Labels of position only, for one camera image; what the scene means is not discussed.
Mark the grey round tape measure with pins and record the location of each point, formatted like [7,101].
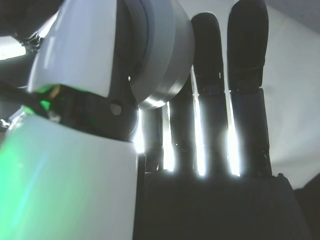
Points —
[170,50]

